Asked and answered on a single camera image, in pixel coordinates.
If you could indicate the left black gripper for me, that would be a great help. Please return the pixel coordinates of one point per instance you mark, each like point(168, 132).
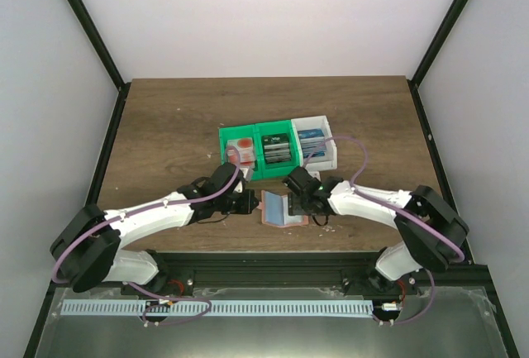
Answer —
point(247, 207)

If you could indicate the blue card stack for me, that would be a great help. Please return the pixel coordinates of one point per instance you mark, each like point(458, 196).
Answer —
point(311, 142)

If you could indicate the black frame post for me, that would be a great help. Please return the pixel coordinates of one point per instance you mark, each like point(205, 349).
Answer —
point(90, 29)
point(439, 39)

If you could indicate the black aluminium front rail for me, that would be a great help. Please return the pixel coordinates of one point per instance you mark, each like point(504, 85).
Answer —
point(351, 272)

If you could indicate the green bin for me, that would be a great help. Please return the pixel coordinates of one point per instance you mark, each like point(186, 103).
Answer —
point(233, 132)
point(270, 171)

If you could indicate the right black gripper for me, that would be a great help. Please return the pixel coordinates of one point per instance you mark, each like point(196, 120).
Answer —
point(293, 207)

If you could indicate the black card stack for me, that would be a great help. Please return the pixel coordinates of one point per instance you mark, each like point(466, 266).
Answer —
point(276, 148)

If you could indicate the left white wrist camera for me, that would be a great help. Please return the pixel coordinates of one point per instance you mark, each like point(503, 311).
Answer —
point(245, 176)

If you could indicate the pink leather card holder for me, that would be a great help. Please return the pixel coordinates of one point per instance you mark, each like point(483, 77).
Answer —
point(274, 211)

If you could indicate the right black frame post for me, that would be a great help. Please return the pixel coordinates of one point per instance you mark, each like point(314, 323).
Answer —
point(439, 39)

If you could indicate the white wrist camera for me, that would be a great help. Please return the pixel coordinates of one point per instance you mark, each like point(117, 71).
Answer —
point(315, 175)
point(245, 176)

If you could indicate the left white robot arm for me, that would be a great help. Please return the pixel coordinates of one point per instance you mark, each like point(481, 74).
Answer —
point(92, 249)

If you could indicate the left green bin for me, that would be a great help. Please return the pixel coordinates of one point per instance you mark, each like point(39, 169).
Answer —
point(233, 132)

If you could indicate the left black frame post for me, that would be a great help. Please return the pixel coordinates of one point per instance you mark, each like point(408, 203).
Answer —
point(90, 29)

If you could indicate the light blue cable duct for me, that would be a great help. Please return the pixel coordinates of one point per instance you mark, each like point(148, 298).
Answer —
point(219, 308)

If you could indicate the middle green bin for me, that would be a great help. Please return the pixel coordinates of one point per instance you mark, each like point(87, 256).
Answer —
point(270, 171)

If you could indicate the red white card stack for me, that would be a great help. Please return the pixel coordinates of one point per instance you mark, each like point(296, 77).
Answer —
point(242, 151)

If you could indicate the white bin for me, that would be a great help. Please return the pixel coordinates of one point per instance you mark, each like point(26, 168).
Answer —
point(325, 163)

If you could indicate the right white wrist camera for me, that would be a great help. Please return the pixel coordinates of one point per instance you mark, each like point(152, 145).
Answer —
point(315, 175)

